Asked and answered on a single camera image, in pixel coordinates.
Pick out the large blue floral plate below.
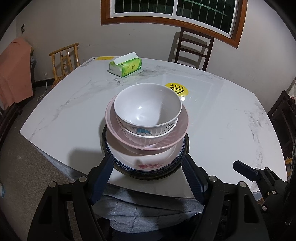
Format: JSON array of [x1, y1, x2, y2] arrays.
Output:
[[101, 126, 190, 181]]

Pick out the large pink bowl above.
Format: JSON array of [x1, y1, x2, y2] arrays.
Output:
[[105, 97, 189, 151]]

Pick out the white ribbed bowl pink base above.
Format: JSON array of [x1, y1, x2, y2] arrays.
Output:
[[116, 118, 178, 146]]

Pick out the white bowl blue dolphin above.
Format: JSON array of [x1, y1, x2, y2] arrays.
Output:
[[113, 83, 182, 136]]

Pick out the white plate pink flowers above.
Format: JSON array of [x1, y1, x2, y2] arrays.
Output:
[[104, 131, 187, 175]]

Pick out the grey quilted trousers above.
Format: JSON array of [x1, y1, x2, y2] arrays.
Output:
[[92, 185, 204, 240]]

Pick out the yellow warning sticker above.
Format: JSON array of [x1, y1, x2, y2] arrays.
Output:
[[165, 83, 189, 97]]

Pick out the green tissue box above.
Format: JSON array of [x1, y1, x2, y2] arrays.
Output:
[[108, 52, 142, 77]]

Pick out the bamboo chair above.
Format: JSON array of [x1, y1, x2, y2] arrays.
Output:
[[49, 43, 80, 88]]

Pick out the pink cloth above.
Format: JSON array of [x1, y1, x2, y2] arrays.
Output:
[[0, 37, 33, 110]]

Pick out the dark wooden chair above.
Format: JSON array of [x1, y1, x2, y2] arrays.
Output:
[[174, 27, 215, 71]]

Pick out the wooden framed window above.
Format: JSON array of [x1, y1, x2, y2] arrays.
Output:
[[100, 1, 248, 48]]

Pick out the black wall switch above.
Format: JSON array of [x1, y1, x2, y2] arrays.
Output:
[[21, 24, 25, 34]]

